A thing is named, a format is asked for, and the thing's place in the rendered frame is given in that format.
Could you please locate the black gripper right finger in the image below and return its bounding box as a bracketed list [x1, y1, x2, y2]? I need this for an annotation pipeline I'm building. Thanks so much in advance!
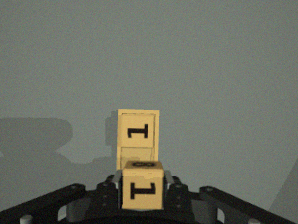
[161, 170, 296, 224]

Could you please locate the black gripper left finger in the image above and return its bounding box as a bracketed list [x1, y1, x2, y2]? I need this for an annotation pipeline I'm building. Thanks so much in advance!
[0, 170, 123, 224]

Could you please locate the tan cube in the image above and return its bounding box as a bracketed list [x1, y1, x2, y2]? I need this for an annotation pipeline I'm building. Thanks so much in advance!
[121, 114, 155, 149]
[122, 160, 164, 210]

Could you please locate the tan rectangular tray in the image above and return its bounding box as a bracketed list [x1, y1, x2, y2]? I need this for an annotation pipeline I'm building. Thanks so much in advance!
[117, 109, 159, 169]

